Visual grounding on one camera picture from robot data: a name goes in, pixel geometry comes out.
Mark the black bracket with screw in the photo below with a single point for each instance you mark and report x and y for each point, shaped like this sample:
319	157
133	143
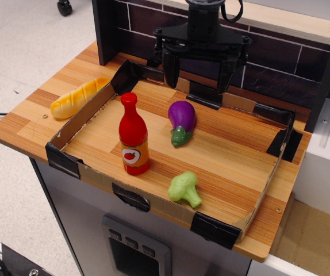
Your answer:
13	263

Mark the green toy broccoli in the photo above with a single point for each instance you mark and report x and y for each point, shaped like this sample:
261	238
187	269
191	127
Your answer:
183	187

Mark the purple toy eggplant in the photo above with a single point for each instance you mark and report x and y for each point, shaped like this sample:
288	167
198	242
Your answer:
183	120

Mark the red hot sauce bottle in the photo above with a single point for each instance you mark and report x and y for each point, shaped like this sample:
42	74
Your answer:
133	137

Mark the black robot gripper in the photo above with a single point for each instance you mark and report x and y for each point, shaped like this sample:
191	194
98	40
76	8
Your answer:
202	38

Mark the black caster wheel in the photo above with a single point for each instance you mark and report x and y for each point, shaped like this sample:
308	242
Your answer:
64	7

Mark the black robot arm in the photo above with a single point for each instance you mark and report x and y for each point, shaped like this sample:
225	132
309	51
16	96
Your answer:
203	3

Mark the cardboard fence with black tape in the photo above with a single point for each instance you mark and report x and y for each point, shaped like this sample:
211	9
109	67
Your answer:
242	155

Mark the white toy sink counter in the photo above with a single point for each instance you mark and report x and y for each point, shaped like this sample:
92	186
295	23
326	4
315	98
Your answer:
312	186

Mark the yellow toy bread loaf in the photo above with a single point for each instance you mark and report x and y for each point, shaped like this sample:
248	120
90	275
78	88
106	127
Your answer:
70	103

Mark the grey oven control panel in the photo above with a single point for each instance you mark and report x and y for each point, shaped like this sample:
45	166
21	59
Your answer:
133	252

